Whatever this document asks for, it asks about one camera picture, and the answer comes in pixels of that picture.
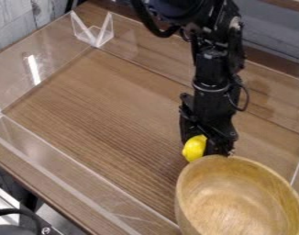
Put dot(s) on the clear acrylic corner bracket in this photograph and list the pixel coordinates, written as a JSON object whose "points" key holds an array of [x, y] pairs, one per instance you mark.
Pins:
{"points": [[94, 35]]}

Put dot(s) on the yellow lemon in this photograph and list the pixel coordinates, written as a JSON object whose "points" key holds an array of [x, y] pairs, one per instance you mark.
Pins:
{"points": [[194, 148]]}

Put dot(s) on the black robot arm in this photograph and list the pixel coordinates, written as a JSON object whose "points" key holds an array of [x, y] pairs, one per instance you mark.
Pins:
{"points": [[218, 63]]}

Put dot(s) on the clear acrylic tray wall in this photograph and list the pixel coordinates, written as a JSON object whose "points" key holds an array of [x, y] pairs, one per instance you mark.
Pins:
{"points": [[90, 133]]}

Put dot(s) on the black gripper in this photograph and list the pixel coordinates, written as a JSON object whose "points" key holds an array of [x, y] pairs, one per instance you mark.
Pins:
{"points": [[206, 115]]}

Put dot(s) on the brown wooden bowl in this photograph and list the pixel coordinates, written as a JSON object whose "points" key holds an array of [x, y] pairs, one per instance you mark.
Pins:
{"points": [[232, 196]]}

